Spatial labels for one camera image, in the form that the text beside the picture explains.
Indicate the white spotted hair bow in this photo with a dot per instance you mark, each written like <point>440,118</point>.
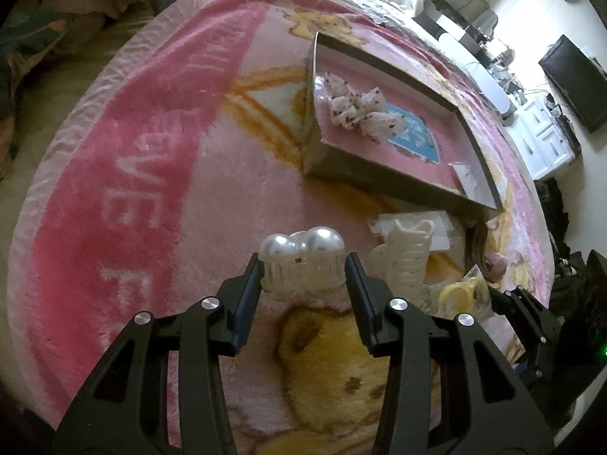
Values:
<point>365,113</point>

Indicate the pearl hair claw clip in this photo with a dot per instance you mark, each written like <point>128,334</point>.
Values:
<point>303,265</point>

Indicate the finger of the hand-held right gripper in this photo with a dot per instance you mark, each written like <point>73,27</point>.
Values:
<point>526,313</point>
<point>530,360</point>

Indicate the floral quilt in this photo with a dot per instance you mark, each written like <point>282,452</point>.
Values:
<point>23,57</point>

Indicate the black television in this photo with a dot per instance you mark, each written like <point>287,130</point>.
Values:
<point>574,80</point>

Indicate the pink hair accessory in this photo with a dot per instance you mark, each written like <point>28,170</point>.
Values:
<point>499,264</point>

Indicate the white cabinet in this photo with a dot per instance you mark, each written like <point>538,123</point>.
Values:
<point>536,137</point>

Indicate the black bag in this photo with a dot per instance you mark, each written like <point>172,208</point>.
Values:
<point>552,213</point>

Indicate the white paper scrap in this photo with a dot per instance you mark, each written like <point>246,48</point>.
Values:
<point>464,177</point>

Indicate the pink printed blanket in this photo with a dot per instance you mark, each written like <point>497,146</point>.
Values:
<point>118,175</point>

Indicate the beige bed sheet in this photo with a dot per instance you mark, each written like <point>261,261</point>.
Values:
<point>85,57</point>

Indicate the white bed footboard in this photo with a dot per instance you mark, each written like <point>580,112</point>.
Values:
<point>483,76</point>

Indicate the cream hair claw clip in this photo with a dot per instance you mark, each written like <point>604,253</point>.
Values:
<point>408,256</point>

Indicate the yellow hair clip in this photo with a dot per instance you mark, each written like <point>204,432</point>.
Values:
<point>455,296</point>

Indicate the pink shallow cardboard box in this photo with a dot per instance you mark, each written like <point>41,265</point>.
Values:
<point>427,99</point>

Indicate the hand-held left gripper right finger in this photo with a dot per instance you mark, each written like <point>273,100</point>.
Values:
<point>356,301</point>

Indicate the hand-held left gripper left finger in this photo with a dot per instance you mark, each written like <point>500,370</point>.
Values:
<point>249,294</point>

